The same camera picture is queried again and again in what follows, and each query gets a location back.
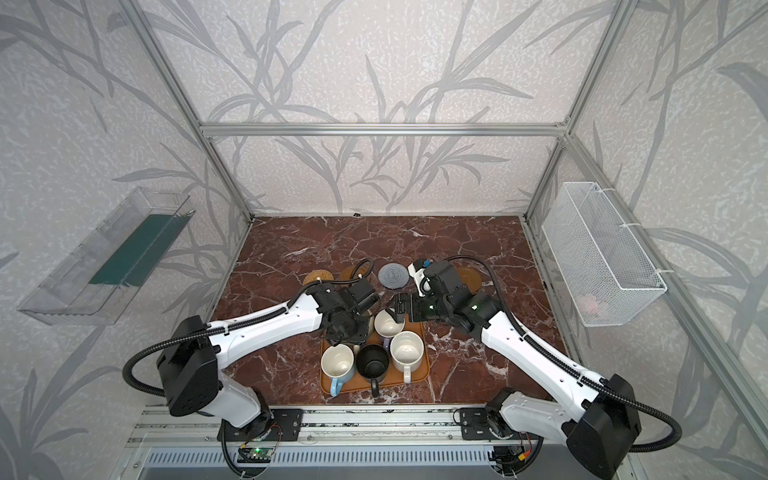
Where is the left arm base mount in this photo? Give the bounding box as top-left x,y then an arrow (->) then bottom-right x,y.
217,408 -> 304,443

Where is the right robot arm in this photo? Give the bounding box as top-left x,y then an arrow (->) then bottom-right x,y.
407,258 -> 683,479

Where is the brown wooden saucer coaster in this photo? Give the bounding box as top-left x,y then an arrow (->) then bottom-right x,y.
338,266 -> 367,280

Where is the white wire mesh basket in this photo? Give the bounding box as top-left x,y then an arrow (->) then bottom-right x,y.
542,182 -> 667,327

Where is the clear plastic wall bin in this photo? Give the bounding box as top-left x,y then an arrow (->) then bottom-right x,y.
18,187 -> 196,326

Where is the black ceramic mug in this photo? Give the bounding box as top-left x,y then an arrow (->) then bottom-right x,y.
356,344 -> 390,398

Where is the white speckled mug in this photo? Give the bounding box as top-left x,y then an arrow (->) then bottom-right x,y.
390,331 -> 425,384

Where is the woven straw coaster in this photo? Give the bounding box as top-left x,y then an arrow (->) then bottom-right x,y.
302,269 -> 335,285

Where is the light blue mug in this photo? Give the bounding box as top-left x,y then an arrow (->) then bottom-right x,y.
321,344 -> 356,397

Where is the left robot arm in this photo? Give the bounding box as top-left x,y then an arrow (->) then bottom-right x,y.
122,277 -> 380,429

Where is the grey woven coaster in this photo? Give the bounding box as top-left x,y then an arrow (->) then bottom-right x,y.
377,263 -> 411,290

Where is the purple ceramic mug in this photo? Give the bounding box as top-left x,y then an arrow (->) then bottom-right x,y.
374,310 -> 405,349

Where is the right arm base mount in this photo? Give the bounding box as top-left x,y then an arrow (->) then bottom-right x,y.
453,407 -> 541,444

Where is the orange serving tray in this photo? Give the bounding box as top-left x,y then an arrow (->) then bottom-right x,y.
321,312 -> 430,398

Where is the aluminium front rail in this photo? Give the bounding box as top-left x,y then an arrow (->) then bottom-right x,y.
125,403 -> 631,448

